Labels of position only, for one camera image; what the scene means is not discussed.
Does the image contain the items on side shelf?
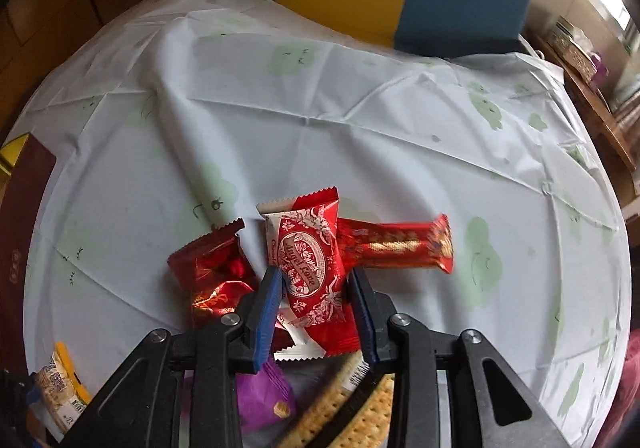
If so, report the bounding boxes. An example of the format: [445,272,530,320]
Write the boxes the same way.
[547,16,598,79]

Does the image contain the red white ornate snack packet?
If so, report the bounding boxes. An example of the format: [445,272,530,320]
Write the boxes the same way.
[256,187,362,363]

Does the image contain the purple snack packet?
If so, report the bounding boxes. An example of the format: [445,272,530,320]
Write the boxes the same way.
[180,355,297,431]

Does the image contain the person's pink garment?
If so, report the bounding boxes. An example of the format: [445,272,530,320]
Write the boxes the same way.
[612,328,640,429]

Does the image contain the gold-lined tin box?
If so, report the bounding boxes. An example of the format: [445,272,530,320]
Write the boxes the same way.
[0,132,57,329]

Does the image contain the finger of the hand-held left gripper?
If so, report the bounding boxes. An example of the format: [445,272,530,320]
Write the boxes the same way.
[0,368,46,448]

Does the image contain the wooden side table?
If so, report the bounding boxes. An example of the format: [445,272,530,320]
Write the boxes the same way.
[525,23,640,199]

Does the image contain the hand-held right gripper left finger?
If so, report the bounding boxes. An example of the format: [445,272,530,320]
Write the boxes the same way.
[60,267,286,448]

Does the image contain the white yellow snack packet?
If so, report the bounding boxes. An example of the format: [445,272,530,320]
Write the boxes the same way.
[32,340,93,431]

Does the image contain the long red snack bar packet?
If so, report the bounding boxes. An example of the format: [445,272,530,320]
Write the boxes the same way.
[336,213,455,275]

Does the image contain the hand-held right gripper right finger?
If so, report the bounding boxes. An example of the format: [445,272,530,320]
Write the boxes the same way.
[347,267,566,448]

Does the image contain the wooden wardrobe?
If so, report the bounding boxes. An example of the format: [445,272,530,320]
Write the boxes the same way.
[0,0,186,139]

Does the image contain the clear cracker packet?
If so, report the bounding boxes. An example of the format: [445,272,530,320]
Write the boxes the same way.
[285,353,396,448]

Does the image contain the white green-print tablecloth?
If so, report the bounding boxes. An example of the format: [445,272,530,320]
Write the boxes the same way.
[10,0,632,448]

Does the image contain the shiny red foil snack packet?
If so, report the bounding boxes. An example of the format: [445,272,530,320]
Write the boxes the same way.
[166,218,296,353]

